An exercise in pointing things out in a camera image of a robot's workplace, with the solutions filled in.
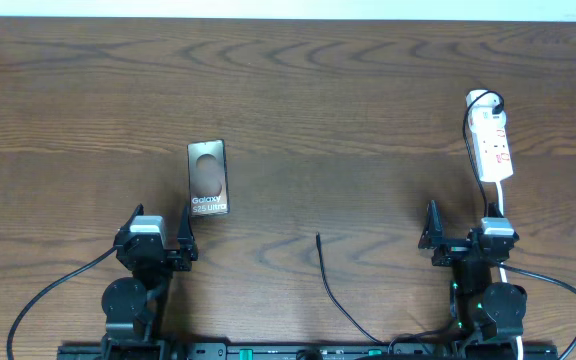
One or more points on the white power strip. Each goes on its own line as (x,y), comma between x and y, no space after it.
(486,121)

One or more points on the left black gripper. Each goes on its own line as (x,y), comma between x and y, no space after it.
(184,256)

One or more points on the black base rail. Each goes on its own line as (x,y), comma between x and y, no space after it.
(221,351)

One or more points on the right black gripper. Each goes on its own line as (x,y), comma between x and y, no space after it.
(432,237)

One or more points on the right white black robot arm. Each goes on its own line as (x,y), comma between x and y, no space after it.
(489,313)

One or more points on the Galaxy S25 Ultra smartphone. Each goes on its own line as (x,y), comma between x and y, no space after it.
(208,181)

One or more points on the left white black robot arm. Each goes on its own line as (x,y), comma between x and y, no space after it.
(134,306)

